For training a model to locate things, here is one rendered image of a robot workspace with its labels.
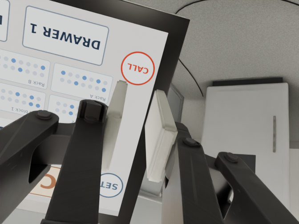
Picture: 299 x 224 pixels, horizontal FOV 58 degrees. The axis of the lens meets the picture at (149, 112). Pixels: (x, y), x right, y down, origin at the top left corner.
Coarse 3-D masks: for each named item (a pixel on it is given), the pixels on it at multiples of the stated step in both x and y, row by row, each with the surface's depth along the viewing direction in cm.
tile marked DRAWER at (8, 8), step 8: (0, 0) 29; (8, 0) 29; (0, 8) 30; (8, 8) 30; (0, 16) 30; (8, 16) 30; (0, 24) 30; (8, 24) 30; (0, 32) 30; (0, 40) 31
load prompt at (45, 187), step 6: (54, 168) 37; (60, 168) 37; (48, 174) 37; (54, 174) 37; (42, 180) 37; (48, 180) 37; (54, 180) 37; (36, 186) 37; (42, 186) 38; (48, 186) 38; (54, 186) 38; (30, 192) 38; (36, 192) 38; (42, 192) 38; (48, 192) 38
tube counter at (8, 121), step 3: (0, 120) 34; (3, 120) 34; (6, 120) 34; (9, 120) 34; (0, 123) 34; (3, 123) 34; (6, 123) 34; (9, 123) 34; (0, 126) 34; (3, 126) 34
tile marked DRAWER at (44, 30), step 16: (32, 16) 30; (48, 16) 30; (64, 16) 30; (32, 32) 31; (48, 32) 31; (64, 32) 31; (80, 32) 31; (96, 32) 31; (32, 48) 31; (48, 48) 31; (64, 48) 31; (80, 48) 31; (96, 48) 31; (96, 64) 32
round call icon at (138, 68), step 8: (128, 48) 32; (128, 56) 32; (136, 56) 32; (144, 56) 32; (152, 56) 32; (120, 64) 32; (128, 64) 32; (136, 64) 32; (144, 64) 32; (152, 64) 32; (120, 72) 32; (128, 72) 32; (136, 72) 33; (144, 72) 33; (152, 72) 33; (128, 80) 33; (136, 80) 33; (144, 80) 33; (152, 80) 33; (144, 88) 33
